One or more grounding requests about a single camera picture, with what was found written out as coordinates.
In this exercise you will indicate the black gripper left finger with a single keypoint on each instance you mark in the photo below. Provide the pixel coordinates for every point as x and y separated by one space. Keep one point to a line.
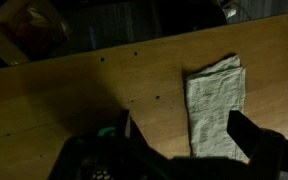
127 130

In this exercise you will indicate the black mesh basket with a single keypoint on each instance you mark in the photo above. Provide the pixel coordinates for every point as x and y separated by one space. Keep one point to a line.
84 156

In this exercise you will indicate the white towel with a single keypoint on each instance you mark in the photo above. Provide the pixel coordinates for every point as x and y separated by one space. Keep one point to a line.
214 100

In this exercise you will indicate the large cardboard box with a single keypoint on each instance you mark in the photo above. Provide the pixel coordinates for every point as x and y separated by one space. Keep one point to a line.
0 43

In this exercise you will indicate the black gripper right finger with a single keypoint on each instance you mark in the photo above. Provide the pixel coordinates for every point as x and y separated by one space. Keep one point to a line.
250 136

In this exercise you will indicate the white plug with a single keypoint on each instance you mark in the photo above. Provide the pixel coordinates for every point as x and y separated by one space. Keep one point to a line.
230 11

